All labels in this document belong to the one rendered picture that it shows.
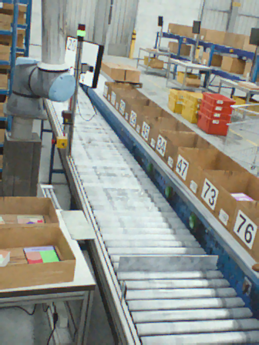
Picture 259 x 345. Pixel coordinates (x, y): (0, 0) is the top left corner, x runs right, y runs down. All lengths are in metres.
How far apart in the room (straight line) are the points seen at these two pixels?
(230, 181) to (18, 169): 1.15
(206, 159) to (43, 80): 1.20
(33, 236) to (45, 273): 0.28
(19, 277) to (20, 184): 0.80
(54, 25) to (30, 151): 0.66
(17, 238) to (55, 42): 0.90
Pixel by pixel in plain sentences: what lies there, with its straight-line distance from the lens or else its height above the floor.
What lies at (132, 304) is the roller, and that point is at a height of 0.75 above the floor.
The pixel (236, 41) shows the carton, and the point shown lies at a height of 1.53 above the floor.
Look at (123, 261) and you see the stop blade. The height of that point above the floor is 0.78.
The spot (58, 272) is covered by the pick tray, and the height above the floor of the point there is 0.80.
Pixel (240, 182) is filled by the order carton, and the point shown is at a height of 0.99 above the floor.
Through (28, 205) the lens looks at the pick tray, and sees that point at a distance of 2.23.
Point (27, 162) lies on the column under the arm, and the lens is 2.36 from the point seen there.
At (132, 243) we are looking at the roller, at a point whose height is 0.75.
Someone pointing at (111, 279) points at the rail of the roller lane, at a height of 0.74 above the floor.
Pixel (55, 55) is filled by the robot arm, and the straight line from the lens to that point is 2.12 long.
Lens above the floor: 1.76
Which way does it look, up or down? 19 degrees down
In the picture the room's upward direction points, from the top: 9 degrees clockwise
